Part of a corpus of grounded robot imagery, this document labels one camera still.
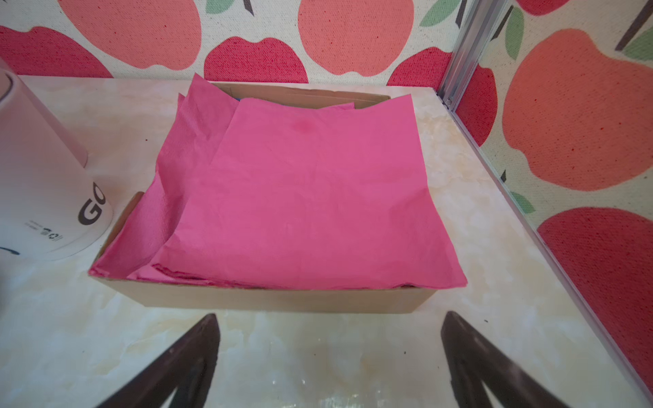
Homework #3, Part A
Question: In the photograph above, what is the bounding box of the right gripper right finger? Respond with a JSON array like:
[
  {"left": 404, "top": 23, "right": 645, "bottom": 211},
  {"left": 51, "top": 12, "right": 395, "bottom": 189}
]
[{"left": 440, "top": 311, "right": 566, "bottom": 407}]

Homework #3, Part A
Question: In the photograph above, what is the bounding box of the right aluminium frame post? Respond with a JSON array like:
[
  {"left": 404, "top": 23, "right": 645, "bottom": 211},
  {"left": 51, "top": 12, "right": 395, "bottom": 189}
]
[{"left": 437, "top": 0, "right": 509, "bottom": 112}]

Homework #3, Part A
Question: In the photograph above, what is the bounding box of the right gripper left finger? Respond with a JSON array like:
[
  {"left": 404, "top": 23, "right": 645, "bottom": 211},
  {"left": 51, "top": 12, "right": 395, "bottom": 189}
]
[{"left": 100, "top": 314, "right": 221, "bottom": 407}]

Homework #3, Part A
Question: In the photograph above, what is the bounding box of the stack of white paper cups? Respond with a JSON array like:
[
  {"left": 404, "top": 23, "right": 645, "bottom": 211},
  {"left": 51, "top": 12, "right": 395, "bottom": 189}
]
[{"left": 1, "top": 64, "right": 113, "bottom": 260}]

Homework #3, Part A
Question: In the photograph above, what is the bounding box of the brown cardboard tray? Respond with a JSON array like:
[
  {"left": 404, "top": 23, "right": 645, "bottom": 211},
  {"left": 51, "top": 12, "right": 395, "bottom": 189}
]
[{"left": 88, "top": 83, "right": 435, "bottom": 314}]

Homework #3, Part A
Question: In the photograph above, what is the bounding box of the pink napkin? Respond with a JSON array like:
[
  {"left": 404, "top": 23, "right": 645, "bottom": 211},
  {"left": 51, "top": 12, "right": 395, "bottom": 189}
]
[{"left": 133, "top": 95, "right": 468, "bottom": 290}]

